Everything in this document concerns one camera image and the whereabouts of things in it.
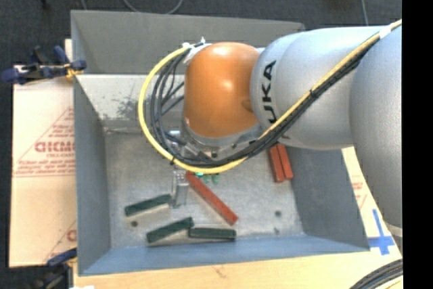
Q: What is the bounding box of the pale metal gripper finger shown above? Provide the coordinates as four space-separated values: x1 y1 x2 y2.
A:
179 171 189 208
172 170 181 209

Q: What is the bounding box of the long red-brown flat block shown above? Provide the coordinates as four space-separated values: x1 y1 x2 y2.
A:
185 171 240 226

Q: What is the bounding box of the dark green flat block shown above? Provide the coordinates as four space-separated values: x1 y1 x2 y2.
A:
124 193 173 217
187 227 237 242
145 216 196 244

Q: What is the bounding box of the brown cardboard board red print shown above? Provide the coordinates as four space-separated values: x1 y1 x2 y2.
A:
8 39 403 269

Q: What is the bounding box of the grey metal bin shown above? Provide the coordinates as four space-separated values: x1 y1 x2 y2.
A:
70 9 370 277

